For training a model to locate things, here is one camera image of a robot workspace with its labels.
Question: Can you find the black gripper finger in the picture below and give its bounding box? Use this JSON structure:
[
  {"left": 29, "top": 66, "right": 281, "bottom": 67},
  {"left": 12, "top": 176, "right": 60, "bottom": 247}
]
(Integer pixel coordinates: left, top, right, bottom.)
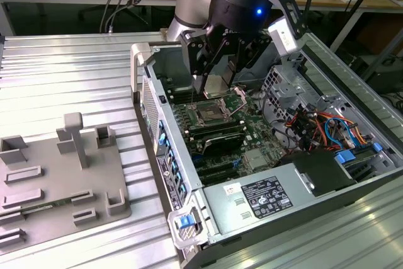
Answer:
[
  {"left": 181, "top": 31, "right": 228, "bottom": 94},
  {"left": 221, "top": 35, "right": 272, "bottom": 88}
]

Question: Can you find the silver CPU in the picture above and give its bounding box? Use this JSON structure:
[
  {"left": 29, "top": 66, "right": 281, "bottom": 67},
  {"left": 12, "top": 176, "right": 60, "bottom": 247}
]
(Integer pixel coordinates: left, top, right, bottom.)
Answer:
[{"left": 203, "top": 75, "right": 233, "bottom": 100}]

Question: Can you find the black RAM slot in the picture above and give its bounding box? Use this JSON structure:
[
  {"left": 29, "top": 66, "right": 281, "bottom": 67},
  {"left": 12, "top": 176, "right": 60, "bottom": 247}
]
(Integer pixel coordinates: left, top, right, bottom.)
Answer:
[
  {"left": 168, "top": 86, "right": 195, "bottom": 101},
  {"left": 185, "top": 117, "right": 245, "bottom": 139}
]

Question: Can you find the CPU socket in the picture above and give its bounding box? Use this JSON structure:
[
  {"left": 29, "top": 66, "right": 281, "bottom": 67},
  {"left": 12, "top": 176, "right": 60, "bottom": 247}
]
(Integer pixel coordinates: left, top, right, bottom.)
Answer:
[{"left": 191, "top": 100, "right": 228, "bottom": 125}]

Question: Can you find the open PC case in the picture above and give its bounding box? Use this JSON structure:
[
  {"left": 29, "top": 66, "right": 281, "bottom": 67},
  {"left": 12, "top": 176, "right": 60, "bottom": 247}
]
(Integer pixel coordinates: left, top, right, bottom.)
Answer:
[{"left": 130, "top": 37, "right": 403, "bottom": 269}]

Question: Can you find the metal socket cover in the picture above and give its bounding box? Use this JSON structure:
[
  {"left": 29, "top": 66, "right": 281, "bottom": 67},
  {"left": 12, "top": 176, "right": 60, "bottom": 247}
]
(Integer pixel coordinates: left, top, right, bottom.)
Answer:
[{"left": 220, "top": 86, "right": 250, "bottom": 118}]

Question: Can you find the perforated metal drive cage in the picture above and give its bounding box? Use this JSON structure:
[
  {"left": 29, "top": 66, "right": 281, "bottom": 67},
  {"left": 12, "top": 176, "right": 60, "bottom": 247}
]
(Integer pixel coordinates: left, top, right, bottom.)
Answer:
[{"left": 261, "top": 64, "right": 319, "bottom": 115}]

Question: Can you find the green motherboard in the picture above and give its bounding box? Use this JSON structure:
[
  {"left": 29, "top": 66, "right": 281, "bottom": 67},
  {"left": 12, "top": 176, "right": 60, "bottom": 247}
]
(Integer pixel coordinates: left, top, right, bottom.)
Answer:
[{"left": 169, "top": 86, "right": 295, "bottom": 188}]

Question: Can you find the black expansion card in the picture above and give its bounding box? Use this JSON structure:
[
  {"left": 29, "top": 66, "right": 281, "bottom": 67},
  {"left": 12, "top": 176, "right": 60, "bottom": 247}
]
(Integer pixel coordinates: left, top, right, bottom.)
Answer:
[{"left": 201, "top": 132, "right": 245, "bottom": 156}]

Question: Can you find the silver chipset heatsink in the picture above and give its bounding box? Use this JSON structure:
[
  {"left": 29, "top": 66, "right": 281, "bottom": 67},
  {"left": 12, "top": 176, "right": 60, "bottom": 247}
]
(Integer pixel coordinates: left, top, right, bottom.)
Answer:
[{"left": 245, "top": 149, "right": 266, "bottom": 169}]

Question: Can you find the black plastic shroud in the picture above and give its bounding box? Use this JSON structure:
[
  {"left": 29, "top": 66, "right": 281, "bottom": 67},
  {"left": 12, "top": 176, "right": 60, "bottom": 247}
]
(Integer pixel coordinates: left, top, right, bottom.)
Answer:
[{"left": 276, "top": 149, "right": 358, "bottom": 198}]

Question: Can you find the blue disk carrier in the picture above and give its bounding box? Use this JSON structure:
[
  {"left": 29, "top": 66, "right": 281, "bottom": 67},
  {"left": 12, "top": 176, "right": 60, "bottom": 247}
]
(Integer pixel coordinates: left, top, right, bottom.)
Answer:
[{"left": 335, "top": 151, "right": 356, "bottom": 165}]

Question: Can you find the grey power supply unit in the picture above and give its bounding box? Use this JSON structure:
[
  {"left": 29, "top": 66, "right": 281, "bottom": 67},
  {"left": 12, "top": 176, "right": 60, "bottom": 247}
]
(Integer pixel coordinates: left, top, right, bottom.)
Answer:
[{"left": 201, "top": 163, "right": 315, "bottom": 236}]

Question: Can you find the blue case latch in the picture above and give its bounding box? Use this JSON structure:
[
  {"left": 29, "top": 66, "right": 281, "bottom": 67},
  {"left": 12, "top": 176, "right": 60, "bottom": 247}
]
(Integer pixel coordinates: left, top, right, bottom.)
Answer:
[{"left": 176, "top": 215, "right": 193, "bottom": 229}]

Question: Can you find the grey parts rack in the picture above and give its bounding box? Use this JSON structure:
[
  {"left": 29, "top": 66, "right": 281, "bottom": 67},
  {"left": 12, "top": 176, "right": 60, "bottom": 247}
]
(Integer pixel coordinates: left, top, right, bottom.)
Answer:
[{"left": 0, "top": 112, "right": 133, "bottom": 249}]

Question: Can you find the green RAM stick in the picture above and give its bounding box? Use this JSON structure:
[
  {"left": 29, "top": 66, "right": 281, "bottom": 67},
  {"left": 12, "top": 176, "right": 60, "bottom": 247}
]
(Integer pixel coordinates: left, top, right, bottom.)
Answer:
[{"left": 21, "top": 197, "right": 76, "bottom": 216}]

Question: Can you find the orange wire bundle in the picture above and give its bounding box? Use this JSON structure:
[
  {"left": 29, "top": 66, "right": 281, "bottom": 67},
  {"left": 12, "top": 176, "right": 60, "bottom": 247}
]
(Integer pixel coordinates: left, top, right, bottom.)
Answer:
[{"left": 285, "top": 110, "right": 374, "bottom": 153}]

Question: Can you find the blue wire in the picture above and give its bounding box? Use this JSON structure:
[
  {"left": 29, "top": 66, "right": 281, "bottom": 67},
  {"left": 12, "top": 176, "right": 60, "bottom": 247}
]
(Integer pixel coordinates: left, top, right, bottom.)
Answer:
[{"left": 324, "top": 117, "right": 360, "bottom": 147}]

